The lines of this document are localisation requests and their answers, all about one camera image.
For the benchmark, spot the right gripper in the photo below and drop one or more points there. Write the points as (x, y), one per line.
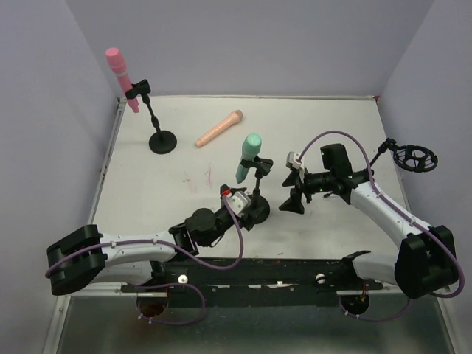
(302, 188)

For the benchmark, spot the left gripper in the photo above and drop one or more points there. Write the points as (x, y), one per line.
(249, 214)

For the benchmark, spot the teal toy microphone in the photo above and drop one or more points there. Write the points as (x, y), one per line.
(250, 149)

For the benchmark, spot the black round-base mic stand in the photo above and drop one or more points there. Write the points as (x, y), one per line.
(161, 142)

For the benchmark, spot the pink toy microphone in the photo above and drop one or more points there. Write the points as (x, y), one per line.
(117, 64)

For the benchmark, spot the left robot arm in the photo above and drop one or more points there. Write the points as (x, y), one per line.
(86, 255)

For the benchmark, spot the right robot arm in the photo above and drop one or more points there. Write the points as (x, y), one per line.
(423, 264)

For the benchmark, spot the black tripod mic stand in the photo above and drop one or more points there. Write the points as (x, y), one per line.
(381, 149)

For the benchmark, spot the peach toy microphone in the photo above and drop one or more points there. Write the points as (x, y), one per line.
(232, 119)

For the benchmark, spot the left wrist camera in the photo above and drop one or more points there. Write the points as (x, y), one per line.
(237, 199)

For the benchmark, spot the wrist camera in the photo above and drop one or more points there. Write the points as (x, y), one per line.
(295, 163)
(237, 199)

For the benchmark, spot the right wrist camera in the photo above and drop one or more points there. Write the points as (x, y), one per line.
(295, 163)

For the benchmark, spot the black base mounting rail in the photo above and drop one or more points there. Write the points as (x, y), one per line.
(252, 283)

